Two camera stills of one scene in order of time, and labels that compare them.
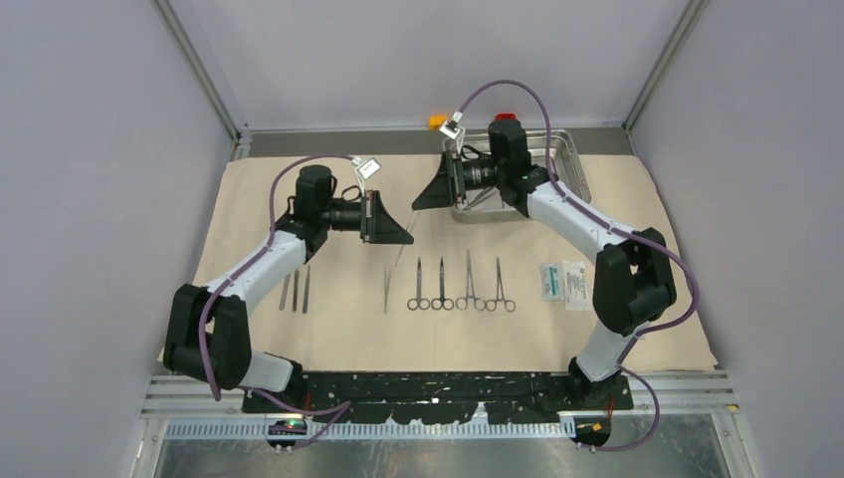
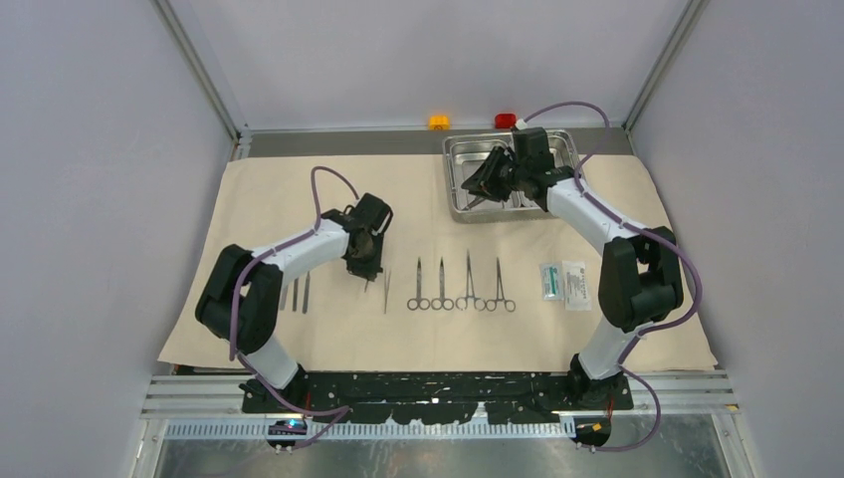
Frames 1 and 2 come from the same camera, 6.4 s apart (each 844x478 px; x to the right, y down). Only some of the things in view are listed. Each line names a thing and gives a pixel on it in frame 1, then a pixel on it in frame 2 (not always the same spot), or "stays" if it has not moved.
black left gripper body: x=351 y=216 -> x=368 y=262
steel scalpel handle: x=296 y=290 stays
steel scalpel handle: x=284 y=292 stays
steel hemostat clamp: x=509 y=305 stays
